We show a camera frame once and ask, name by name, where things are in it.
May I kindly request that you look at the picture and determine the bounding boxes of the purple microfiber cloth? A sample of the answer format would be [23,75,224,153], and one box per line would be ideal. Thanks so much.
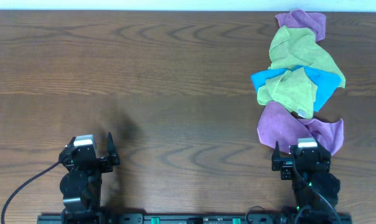
[257,101,344,154]

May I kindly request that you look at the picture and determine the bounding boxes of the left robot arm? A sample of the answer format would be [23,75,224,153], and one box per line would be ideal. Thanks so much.
[59,133,120,223]

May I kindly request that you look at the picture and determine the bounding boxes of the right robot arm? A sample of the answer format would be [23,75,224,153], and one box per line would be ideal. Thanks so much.
[271,138,343,223]

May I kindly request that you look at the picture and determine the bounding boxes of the small green cloth with label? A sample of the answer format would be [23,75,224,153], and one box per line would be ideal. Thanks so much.
[256,68,317,119]

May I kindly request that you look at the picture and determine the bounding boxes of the blue cloth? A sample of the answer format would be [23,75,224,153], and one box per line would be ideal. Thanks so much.
[251,65,341,112]

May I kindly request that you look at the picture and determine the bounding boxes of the large green cloth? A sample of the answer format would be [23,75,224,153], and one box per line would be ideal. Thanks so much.
[269,26,345,88]

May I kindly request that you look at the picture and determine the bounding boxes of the purple cloth at back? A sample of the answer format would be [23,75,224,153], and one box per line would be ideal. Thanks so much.
[275,9,327,41]

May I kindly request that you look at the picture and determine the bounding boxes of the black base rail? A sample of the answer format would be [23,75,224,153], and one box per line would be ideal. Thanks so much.
[37,212,353,224]

